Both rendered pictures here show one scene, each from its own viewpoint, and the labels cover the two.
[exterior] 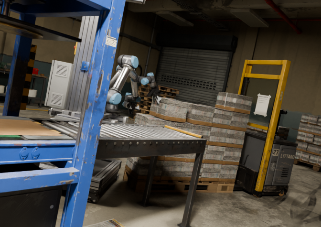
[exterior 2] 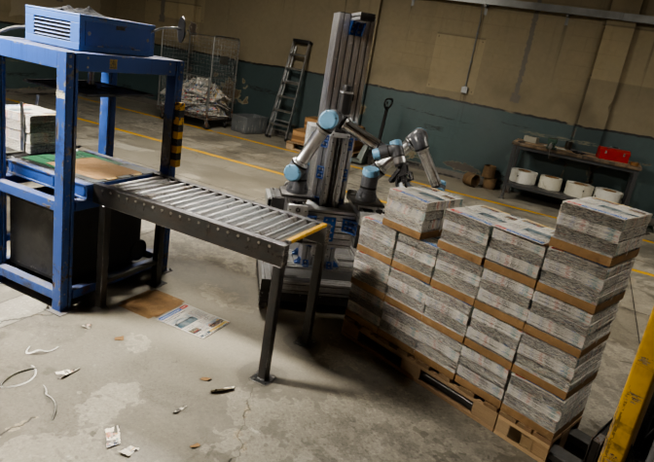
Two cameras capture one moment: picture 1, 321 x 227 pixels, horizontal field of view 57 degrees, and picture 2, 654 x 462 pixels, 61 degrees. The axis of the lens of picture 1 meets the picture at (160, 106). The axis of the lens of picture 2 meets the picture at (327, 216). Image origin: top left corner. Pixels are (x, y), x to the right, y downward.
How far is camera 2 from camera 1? 3.71 m
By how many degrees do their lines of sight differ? 73
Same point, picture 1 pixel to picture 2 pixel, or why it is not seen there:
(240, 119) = (572, 273)
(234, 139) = (551, 321)
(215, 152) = (491, 333)
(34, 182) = (28, 196)
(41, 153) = not seen: hidden behind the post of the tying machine
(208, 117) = (473, 243)
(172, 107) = (396, 203)
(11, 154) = (46, 179)
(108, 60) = (60, 110)
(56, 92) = not seen: hidden behind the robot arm
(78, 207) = (56, 231)
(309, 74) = not seen: outside the picture
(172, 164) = (397, 314)
